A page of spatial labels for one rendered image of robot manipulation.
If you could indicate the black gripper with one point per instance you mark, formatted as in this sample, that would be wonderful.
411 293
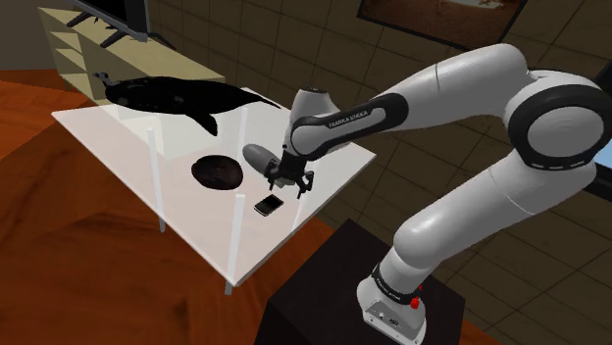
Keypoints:
290 167

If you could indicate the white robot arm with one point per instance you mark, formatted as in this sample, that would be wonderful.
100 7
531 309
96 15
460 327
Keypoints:
478 205

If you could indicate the black phone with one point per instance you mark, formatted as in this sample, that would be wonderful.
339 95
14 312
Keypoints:
268 205

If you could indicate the grey oval object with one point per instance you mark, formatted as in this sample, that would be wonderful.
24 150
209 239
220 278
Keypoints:
256 155

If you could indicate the dark brown round bowl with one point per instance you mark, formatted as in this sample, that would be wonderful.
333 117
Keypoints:
217 173

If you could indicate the dark robot stand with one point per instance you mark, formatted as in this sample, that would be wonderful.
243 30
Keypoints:
315 296

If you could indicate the white translucent table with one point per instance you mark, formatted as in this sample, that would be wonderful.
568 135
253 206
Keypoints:
143 143

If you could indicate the black whale figure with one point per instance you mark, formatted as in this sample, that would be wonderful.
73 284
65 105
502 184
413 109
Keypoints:
162 95

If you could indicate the beige low cabinet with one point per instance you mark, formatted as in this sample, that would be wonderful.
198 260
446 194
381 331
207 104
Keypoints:
143 59

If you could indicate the black television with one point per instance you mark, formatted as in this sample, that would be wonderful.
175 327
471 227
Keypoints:
129 12

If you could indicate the dark framed wall picture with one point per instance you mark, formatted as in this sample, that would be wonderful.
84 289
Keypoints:
440 19

